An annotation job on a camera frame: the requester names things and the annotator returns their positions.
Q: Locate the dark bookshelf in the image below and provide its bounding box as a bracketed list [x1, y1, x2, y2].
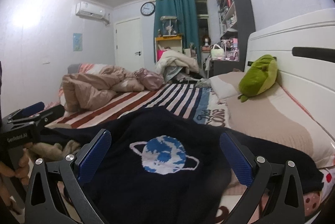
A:
[209, 0, 255, 77]

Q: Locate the small blue wall poster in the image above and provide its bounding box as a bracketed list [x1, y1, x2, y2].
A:
[73, 33, 83, 52]

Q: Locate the white bed headboard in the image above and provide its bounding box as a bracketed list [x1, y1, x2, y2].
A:
[246, 8, 334, 135]

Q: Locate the white handbag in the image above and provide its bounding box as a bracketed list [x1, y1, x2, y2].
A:
[211, 44, 225, 61]

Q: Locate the person's left hand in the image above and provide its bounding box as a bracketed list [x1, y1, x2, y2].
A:
[0, 142, 34, 210]

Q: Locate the white door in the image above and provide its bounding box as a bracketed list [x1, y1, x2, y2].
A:
[115, 18, 144, 72]

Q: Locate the round wall clock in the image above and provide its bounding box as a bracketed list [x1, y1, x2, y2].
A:
[140, 2, 156, 16]

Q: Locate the striped bed blanket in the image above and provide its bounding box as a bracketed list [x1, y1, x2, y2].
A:
[31, 82, 236, 141]

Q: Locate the shiny pink satin garment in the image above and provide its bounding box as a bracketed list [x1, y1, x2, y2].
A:
[134, 68, 164, 91]

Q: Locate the pile of white clothes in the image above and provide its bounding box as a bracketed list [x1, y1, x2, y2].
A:
[156, 50, 199, 74]

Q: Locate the teal curtain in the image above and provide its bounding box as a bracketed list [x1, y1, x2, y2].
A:
[153, 0, 202, 65]

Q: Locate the brown fleece garment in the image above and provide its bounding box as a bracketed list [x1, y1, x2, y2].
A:
[28, 140, 81, 162]

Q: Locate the navy planet sweater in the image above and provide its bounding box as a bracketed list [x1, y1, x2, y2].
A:
[39, 105, 325, 224]

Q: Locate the pink rumpled duvet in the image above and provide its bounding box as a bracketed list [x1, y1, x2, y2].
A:
[59, 63, 145, 113]

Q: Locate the green plush toy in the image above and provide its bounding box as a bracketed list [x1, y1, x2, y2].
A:
[238, 54, 278, 102]

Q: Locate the white air conditioner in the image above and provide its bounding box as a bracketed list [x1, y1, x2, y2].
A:
[75, 1, 106, 20]

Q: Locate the glass display case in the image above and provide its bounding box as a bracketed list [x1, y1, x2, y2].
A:
[160, 16, 178, 37]

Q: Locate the beige pillow near headboard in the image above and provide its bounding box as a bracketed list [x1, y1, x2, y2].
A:
[225, 82, 335, 170]

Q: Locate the yellow white cabinet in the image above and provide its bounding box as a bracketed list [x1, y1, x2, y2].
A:
[154, 34, 183, 63]

